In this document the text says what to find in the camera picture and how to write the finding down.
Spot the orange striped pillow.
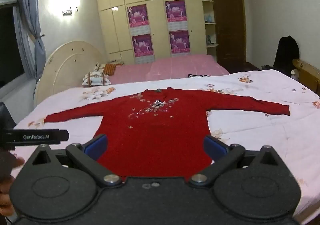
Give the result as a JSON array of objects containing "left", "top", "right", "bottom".
[{"left": 104, "top": 63, "right": 124, "bottom": 76}]

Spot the brown patterned white pillow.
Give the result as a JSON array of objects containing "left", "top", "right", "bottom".
[{"left": 82, "top": 71, "right": 110, "bottom": 87}]

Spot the wall lamp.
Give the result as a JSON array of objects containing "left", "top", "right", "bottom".
[{"left": 62, "top": 7, "right": 79, "bottom": 16}]

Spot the pink bed sheet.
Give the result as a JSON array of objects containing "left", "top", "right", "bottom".
[{"left": 109, "top": 54, "right": 230, "bottom": 84}]

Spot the person's left hand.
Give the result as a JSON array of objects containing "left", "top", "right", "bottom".
[{"left": 0, "top": 151, "right": 25, "bottom": 217}]

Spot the cream corner shelf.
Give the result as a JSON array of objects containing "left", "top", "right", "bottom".
[{"left": 200, "top": 0, "right": 219, "bottom": 63}]

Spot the white floral quilt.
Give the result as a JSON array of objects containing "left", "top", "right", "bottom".
[{"left": 12, "top": 69, "right": 320, "bottom": 223}]

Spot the cream round headboard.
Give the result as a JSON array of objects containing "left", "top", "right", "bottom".
[{"left": 34, "top": 41, "right": 107, "bottom": 108}]

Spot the black garment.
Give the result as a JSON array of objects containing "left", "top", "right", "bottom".
[{"left": 274, "top": 36, "right": 300, "bottom": 76}]

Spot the red beaded sweater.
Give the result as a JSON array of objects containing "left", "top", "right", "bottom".
[{"left": 44, "top": 87, "right": 291, "bottom": 183}]

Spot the brown wooden door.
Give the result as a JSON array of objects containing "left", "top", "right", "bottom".
[{"left": 210, "top": 0, "right": 247, "bottom": 65}]

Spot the purple wall poster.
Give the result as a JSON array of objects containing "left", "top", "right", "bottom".
[
  {"left": 165, "top": 0, "right": 187, "bottom": 30},
  {"left": 132, "top": 34, "right": 154, "bottom": 58},
  {"left": 169, "top": 30, "right": 191, "bottom": 54},
  {"left": 127, "top": 4, "right": 150, "bottom": 35}
]

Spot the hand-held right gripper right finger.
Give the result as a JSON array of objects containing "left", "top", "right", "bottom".
[{"left": 189, "top": 135, "right": 288, "bottom": 188}]

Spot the dark window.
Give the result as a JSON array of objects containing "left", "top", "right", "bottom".
[{"left": 0, "top": 0, "right": 25, "bottom": 88}]

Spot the blue grey curtain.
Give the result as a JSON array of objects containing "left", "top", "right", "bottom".
[{"left": 15, "top": 0, "right": 47, "bottom": 83}]

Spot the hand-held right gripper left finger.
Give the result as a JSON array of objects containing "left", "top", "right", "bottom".
[{"left": 24, "top": 134, "right": 123, "bottom": 188}]

